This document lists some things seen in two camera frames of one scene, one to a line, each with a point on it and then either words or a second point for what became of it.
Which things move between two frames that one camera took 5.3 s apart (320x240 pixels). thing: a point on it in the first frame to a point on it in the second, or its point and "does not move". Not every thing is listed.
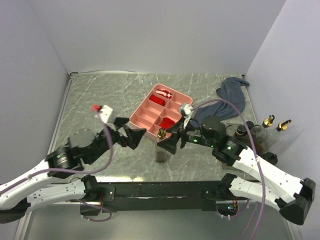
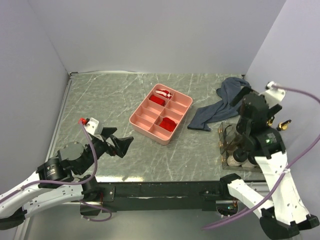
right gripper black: x=170 y=144 to x=240 y=96
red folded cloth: x=157 y=100 does not move
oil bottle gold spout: x=283 y=125 does not move
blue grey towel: x=232 y=90 does not move
